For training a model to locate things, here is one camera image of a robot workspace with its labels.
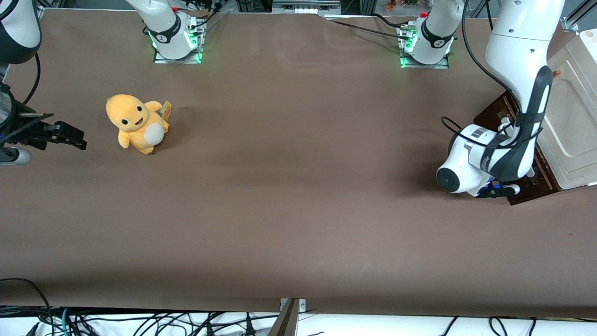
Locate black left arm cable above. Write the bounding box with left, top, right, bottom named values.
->
left=440, top=0, right=518, bottom=137

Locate black looped cable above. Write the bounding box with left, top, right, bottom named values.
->
left=0, top=278, right=53, bottom=336

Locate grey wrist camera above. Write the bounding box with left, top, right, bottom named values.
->
left=0, top=147, right=32, bottom=165
left=476, top=184, right=521, bottom=200

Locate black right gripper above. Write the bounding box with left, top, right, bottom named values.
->
left=0, top=111, right=88, bottom=151

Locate black cable on table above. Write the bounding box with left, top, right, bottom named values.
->
left=325, top=14, right=411, bottom=40

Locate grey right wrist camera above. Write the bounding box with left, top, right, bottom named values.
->
left=0, top=147, right=32, bottom=165

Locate yellow plush toy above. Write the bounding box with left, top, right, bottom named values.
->
left=106, top=94, right=172, bottom=155

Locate aluminium frame profile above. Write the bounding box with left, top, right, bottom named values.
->
left=561, top=0, right=589, bottom=32

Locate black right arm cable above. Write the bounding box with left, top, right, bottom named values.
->
left=22, top=52, right=42, bottom=107

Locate grey metal equipment box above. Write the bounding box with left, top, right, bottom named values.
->
left=272, top=0, right=342, bottom=15

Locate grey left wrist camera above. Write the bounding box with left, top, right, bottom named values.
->
left=476, top=184, right=521, bottom=200

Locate cream drawer cabinet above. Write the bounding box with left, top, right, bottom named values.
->
left=532, top=28, right=597, bottom=190

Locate dark brown wooden drawer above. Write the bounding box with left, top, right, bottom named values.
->
left=473, top=90, right=560, bottom=206

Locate metal table clamp bracket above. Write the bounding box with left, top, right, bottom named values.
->
left=267, top=297, right=307, bottom=336

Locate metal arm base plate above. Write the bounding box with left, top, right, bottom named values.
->
left=153, top=18, right=204, bottom=64
left=399, top=23, right=451, bottom=70

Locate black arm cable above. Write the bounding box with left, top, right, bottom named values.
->
left=440, top=0, right=518, bottom=137
left=22, top=52, right=42, bottom=107

